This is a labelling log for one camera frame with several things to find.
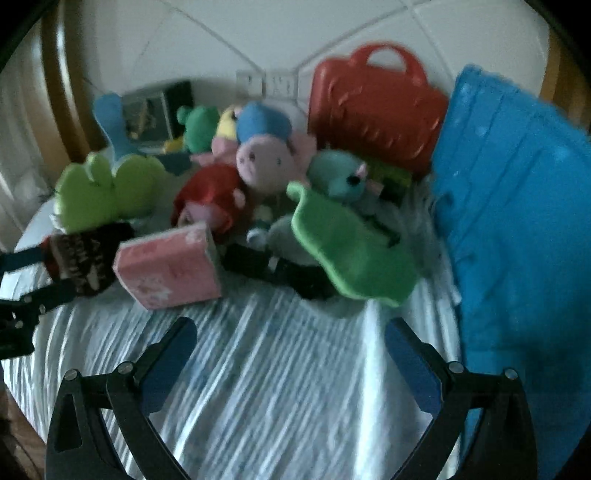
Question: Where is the pink box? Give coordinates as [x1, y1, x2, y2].
[113, 222, 223, 311]

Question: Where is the blue plastic crate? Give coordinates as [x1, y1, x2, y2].
[429, 65, 591, 462]

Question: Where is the green toy block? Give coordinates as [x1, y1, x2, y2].
[369, 161, 414, 195]

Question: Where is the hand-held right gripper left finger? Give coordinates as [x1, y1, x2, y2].
[46, 318, 197, 480]

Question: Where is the light green frog plush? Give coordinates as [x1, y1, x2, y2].
[53, 152, 169, 232]

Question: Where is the yellow plush toy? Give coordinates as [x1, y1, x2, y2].
[215, 106, 243, 139]

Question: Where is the dark green plush toy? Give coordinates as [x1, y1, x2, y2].
[178, 105, 220, 153]

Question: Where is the teal plush toy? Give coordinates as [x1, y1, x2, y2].
[307, 150, 384, 208]

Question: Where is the red dress pig plush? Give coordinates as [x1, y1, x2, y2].
[171, 138, 254, 234]

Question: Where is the white wall socket strip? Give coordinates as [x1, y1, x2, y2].
[235, 69, 298, 97]

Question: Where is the black and white plush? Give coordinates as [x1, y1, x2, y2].
[224, 215, 335, 301]

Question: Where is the cloth-covered desktop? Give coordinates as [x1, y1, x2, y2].
[0, 198, 467, 480]

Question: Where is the white curtain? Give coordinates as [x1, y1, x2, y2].
[0, 37, 56, 232]

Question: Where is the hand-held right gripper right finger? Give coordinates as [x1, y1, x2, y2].
[385, 318, 539, 480]

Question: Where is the dark patterned plush toy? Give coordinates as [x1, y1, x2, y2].
[44, 224, 137, 296]

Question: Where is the flat green plush toy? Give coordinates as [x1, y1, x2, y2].
[286, 182, 419, 308]

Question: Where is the light blue flat plush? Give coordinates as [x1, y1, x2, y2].
[92, 92, 136, 163]

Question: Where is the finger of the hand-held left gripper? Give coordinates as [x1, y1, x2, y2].
[0, 282, 71, 360]
[0, 249, 51, 274]

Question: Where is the round blue plush toy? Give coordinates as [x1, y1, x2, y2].
[235, 102, 294, 144]

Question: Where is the pink pig plush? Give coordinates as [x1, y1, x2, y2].
[235, 136, 319, 192]

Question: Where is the dark picture box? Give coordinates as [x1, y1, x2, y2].
[122, 80, 195, 141]

